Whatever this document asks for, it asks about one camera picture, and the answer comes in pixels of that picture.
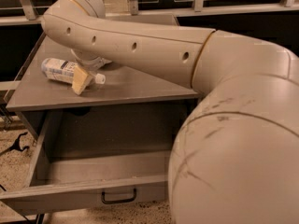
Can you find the clear plastic water bottle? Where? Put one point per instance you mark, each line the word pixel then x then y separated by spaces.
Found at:
pixel 61 70

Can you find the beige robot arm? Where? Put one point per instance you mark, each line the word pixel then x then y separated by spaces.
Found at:
pixel 236 157

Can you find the black drawer handle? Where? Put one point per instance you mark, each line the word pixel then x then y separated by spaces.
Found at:
pixel 118 197

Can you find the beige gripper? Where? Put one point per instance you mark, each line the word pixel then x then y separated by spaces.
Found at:
pixel 88 61

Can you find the open grey top drawer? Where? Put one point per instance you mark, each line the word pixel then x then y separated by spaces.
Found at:
pixel 82 152

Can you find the grey metal cabinet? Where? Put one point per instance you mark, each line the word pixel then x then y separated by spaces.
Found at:
pixel 35 93

